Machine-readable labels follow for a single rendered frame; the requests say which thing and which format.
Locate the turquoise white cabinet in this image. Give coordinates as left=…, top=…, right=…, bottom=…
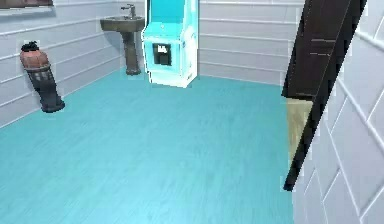
left=141, top=0, right=200, bottom=89

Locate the dark framed window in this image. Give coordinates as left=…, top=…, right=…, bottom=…
left=0, top=0, right=54, bottom=8

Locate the dark pedestal sink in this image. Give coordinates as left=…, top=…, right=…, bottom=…
left=99, top=15, right=146, bottom=76

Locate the grey sink faucet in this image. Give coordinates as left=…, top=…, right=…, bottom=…
left=120, top=3, right=137, bottom=19

